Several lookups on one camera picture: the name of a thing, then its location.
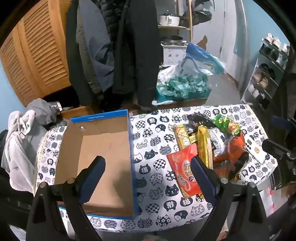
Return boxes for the black puffer jacket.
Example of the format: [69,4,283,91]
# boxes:
[99,0,125,44]

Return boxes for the white pot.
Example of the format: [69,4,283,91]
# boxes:
[158,14,181,26]

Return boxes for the cat print tablecloth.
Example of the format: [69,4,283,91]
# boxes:
[36,104,278,233]

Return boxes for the blue cardboard box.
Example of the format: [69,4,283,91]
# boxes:
[54,109,140,220]

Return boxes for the green snack packet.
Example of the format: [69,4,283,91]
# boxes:
[212,115,241,136]

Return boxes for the wooden shelf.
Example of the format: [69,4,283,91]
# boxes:
[158,0,193,42]

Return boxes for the grey shoe rack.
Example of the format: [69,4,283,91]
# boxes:
[240,38,290,110]

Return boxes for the orange flame print packet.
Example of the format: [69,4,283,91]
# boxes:
[213,162,238,183]

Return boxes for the grey hoodie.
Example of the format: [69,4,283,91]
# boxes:
[26,98,63,130]

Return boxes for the long black coat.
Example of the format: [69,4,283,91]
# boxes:
[112,0,162,108]

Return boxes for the orange packet with black end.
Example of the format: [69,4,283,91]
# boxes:
[225,131,250,179]

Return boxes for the olive green jacket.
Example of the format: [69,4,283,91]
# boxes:
[76,21,104,94]

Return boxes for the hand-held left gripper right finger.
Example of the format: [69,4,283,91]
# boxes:
[190,156,271,241]

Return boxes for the long yellow snack packet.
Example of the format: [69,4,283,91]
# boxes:
[196,125,214,169]

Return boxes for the red snack packet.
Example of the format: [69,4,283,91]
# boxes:
[166,143,204,199]

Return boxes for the brown wooden box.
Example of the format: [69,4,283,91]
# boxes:
[60,105,95,120]

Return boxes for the pile of teal plastic bags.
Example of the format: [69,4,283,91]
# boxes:
[156,73,212,103]

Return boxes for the white patterned box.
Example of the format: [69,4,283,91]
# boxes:
[162,45,188,66]

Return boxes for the blue plastic bag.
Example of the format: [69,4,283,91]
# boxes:
[181,42,226,76]

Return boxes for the white plastic bag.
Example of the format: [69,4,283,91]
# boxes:
[157,65,183,86]

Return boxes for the wooden louvered door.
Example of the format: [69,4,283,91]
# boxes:
[0,0,72,107]

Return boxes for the grey blue jacket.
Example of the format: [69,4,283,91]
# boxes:
[77,0,116,87]

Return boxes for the yellow orange snack box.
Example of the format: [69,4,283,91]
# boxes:
[173,124,197,150]

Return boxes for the white door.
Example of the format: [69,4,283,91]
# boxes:
[192,0,226,75]

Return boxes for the dark bag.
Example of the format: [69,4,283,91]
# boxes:
[180,0,212,27]

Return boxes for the rows of shoes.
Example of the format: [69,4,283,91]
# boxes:
[247,34,290,102]

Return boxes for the white and black snack packet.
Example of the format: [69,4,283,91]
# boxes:
[208,128,228,156]

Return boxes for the brown cardboard tray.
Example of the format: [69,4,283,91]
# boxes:
[151,97,208,109]

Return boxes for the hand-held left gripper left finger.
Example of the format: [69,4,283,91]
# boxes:
[26,156,107,241]

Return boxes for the steel pot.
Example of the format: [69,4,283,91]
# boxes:
[161,36,188,47]

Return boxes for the light grey fleece robe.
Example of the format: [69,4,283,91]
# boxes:
[1,110,50,193]

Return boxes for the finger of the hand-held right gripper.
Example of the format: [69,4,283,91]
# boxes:
[271,116,294,130]
[262,138,292,160]

